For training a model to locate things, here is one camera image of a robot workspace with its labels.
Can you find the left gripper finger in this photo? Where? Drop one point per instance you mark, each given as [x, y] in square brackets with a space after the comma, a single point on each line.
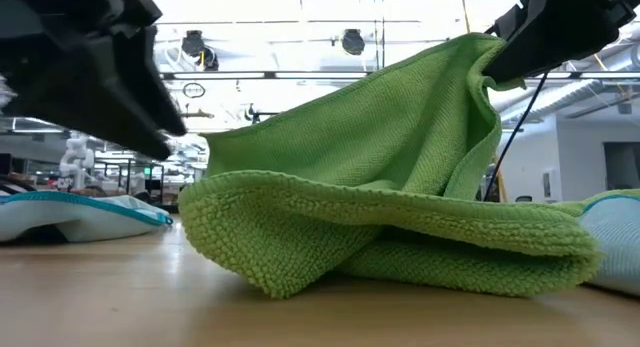
[157, 87]
[100, 97]

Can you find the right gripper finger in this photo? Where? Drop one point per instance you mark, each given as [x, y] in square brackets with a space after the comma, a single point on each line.
[511, 21]
[560, 27]

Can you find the light blue microfiber towel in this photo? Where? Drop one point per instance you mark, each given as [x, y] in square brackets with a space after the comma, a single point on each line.
[75, 217]
[617, 247]

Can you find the white robot figure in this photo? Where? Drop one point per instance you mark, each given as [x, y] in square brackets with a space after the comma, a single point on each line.
[76, 154]

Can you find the overhead LED light bar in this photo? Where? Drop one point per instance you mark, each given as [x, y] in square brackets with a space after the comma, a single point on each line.
[220, 75]

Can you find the dark wall window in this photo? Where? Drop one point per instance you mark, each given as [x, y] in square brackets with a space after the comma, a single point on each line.
[622, 162]

